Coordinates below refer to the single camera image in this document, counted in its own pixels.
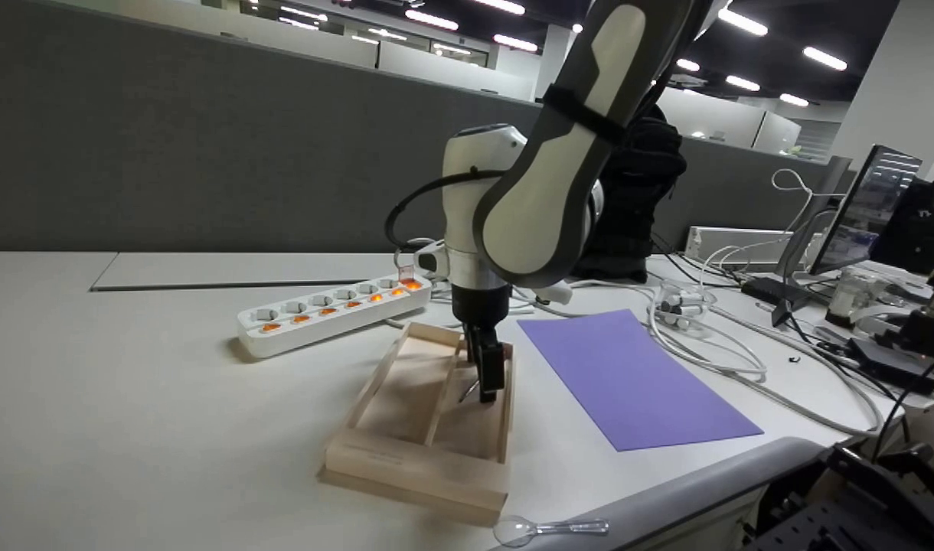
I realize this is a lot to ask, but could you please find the wooden compartment tray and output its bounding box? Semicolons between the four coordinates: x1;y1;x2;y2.
318;323;512;527

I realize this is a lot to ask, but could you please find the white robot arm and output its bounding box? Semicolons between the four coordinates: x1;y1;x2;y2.
387;0;733;405

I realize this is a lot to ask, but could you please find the grey desk partition panel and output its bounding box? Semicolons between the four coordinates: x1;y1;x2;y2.
0;0;858;255

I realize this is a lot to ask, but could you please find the computer monitor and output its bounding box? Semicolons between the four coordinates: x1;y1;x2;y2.
809;145;921;275

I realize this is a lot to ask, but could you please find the white box on desk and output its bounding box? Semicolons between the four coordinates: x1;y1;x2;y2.
684;227;789;269

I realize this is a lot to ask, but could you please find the clear plastic spoon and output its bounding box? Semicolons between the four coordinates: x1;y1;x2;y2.
493;514;609;549

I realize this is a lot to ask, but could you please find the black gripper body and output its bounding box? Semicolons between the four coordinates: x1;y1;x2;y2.
452;286;509;361

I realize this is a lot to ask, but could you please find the white power cable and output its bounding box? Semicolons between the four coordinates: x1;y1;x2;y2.
644;286;888;442

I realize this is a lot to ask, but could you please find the purple mat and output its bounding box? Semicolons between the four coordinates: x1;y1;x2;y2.
523;308;756;451

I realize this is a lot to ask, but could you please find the white power strip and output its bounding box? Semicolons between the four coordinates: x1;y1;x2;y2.
236;275;433;358

